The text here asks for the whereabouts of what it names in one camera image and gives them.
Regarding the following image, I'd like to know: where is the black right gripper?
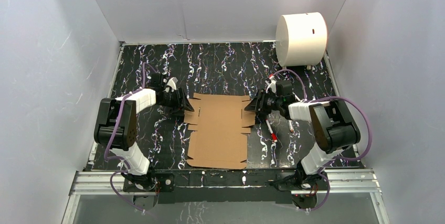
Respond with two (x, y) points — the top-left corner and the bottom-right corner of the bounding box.
(244, 88), (282, 115)

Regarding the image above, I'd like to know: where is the brown cardboard box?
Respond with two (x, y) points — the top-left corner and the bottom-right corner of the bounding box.
(184, 93), (256, 169)

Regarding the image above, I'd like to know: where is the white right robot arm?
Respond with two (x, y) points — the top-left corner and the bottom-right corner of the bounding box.
(245, 80), (361, 189)

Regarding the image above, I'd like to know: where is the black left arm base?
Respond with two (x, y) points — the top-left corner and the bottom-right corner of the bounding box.
(122, 170), (175, 210)

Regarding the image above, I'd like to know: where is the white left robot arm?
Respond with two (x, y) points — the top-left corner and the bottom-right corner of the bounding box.
(93, 73), (194, 190)

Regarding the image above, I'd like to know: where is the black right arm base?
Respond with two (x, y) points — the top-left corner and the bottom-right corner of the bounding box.
(269, 171), (331, 212)

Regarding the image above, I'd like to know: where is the red capped white marker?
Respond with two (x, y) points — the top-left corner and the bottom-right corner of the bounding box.
(266, 119), (278, 143)

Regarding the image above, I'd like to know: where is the orange capped white marker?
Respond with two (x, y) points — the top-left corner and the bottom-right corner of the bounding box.
(288, 120), (294, 133)

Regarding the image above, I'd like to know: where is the white cylindrical container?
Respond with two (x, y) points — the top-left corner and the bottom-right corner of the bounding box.
(275, 12), (328, 67)

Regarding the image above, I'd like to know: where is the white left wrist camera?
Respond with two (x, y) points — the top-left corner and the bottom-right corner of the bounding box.
(164, 77), (178, 93)

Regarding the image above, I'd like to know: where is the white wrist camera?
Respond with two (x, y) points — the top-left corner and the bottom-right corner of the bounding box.
(266, 78), (277, 94)
(164, 77), (178, 93)

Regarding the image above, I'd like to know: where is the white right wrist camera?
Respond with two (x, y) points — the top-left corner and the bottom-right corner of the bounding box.
(266, 78), (277, 94)

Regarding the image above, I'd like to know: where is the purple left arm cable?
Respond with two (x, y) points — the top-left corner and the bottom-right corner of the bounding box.
(104, 62), (157, 212)

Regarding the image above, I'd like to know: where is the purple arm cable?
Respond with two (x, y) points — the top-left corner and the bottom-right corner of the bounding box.
(104, 62), (157, 212)
(269, 69), (373, 212)

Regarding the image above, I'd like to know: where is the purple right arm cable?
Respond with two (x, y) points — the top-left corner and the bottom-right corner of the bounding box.
(269, 69), (373, 212)

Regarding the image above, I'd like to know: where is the aluminium front rail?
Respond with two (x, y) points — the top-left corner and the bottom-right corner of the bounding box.
(62, 168), (389, 223)

